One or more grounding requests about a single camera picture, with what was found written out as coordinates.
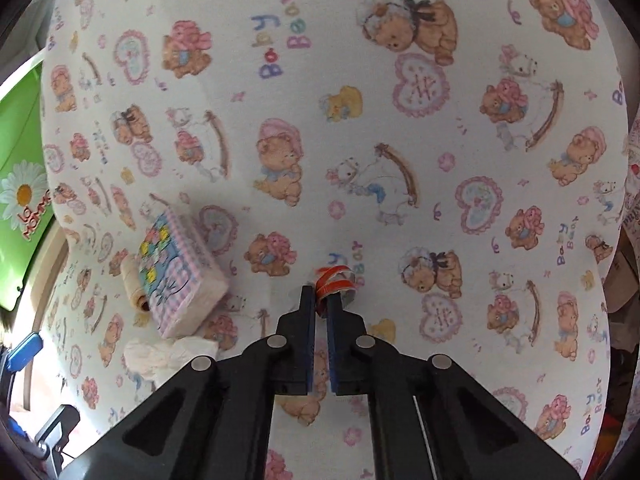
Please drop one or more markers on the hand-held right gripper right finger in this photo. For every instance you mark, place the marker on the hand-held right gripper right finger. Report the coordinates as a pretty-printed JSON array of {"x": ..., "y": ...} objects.
[{"x": 334, "y": 355}]

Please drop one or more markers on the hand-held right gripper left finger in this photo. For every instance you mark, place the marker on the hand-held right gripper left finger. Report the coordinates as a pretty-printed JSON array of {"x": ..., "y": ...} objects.
[{"x": 311, "y": 350}]

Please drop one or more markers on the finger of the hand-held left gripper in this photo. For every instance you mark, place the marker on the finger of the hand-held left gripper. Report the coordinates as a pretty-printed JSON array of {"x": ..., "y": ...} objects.
[
  {"x": 25, "y": 351},
  {"x": 57, "y": 427}
]

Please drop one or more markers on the red white ribbon spool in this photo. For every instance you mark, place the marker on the red white ribbon spool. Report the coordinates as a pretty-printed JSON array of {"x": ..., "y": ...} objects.
[{"x": 332, "y": 280}]

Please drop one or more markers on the large crumpled white tissue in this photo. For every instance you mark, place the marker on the large crumpled white tissue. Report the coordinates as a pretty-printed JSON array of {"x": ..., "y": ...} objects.
[{"x": 160, "y": 357}]

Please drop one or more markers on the cream thread spool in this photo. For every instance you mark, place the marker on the cream thread spool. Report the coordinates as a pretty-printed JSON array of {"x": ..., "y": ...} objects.
[{"x": 132, "y": 280}]

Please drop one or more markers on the patterned tissue pack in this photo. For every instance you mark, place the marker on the patterned tissue pack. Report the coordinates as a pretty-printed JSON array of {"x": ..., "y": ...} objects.
[{"x": 170, "y": 265}]

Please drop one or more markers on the green storage box white lid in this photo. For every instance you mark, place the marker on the green storage box white lid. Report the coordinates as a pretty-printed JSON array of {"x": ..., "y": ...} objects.
[{"x": 20, "y": 160}]

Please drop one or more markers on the bear printed cloth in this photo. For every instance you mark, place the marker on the bear printed cloth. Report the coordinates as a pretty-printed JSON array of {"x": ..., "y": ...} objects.
[{"x": 350, "y": 135}]

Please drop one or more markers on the pink patterned tablecloth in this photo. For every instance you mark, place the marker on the pink patterned tablecloth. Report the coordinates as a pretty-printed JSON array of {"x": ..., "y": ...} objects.
[{"x": 631, "y": 170}]

